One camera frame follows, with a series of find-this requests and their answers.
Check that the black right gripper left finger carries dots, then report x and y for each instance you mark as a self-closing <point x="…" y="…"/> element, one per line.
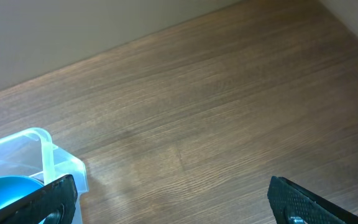
<point x="53" y="203"/>

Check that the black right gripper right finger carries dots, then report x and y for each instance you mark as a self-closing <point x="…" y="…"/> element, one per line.
<point x="293" y="204"/>

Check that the blue bowl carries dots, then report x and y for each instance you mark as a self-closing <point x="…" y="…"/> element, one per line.
<point x="15" y="187"/>

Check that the clear plastic storage bin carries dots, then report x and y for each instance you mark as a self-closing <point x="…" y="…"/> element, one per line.
<point x="32" y="153"/>

